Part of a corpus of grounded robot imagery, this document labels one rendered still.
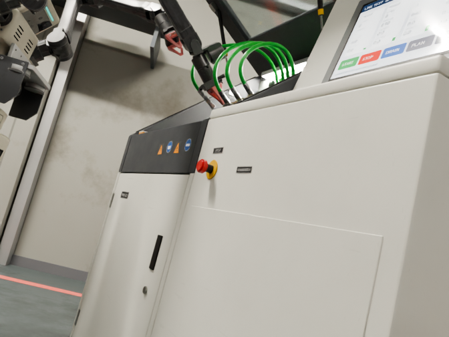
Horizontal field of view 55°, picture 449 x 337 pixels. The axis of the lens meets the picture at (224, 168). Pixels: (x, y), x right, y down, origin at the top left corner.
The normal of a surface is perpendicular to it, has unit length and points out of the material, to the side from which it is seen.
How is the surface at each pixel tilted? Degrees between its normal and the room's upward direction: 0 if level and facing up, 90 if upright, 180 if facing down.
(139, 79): 90
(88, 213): 90
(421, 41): 76
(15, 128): 90
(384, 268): 90
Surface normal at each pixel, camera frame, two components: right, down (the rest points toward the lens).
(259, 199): -0.82, -0.29
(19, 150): 0.16, -0.11
